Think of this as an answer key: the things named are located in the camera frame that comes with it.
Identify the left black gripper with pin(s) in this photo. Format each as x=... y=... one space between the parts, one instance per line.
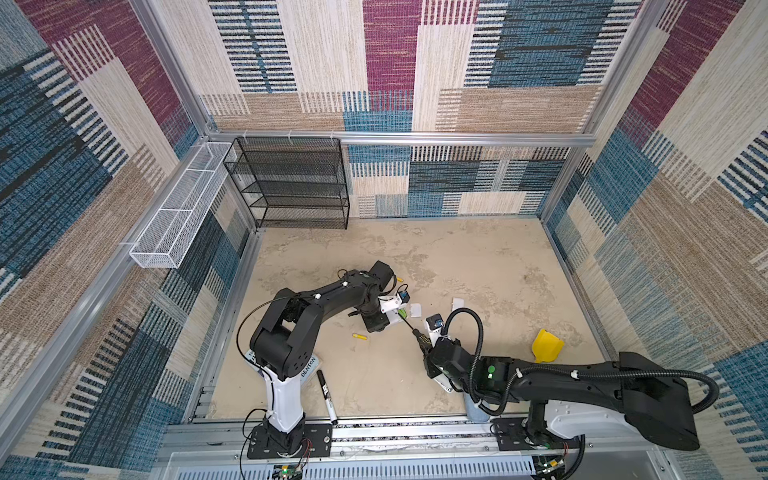
x=376 y=325

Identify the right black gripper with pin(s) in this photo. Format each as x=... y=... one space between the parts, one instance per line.
x=431 y=368

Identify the black yellow handled screwdriver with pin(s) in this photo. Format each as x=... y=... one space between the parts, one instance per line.
x=415 y=333

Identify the white remote with green buttons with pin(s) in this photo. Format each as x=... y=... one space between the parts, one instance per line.
x=394 y=318

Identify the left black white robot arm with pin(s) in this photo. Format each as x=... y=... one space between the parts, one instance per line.
x=282 y=344

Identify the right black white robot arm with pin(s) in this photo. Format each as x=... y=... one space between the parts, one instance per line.
x=659 y=404

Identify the small white plastic device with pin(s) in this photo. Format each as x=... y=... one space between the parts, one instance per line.
x=444 y=383

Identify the blue grey fabric case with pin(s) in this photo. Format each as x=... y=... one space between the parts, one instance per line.
x=474 y=413

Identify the colourful paperback book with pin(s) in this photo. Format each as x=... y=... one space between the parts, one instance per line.
x=308 y=372

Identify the black marker pen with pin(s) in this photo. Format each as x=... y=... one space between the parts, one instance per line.
x=333 y=417

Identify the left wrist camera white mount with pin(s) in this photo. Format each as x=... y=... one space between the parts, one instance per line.
x=395 y=301

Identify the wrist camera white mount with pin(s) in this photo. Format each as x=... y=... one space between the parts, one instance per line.
x=434 y=325
x=395 y=301

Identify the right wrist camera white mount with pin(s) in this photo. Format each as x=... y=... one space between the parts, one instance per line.
x=434 y=325

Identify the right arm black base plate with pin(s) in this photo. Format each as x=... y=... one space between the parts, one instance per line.
x=523 y=433

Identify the black wire shelf rack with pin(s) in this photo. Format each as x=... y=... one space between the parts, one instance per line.
x=297 y=182

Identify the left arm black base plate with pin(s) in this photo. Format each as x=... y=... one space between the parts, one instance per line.
x=267 y=442

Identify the white wire mesh basket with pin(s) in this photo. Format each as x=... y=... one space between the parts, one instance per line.
x=165 y=241

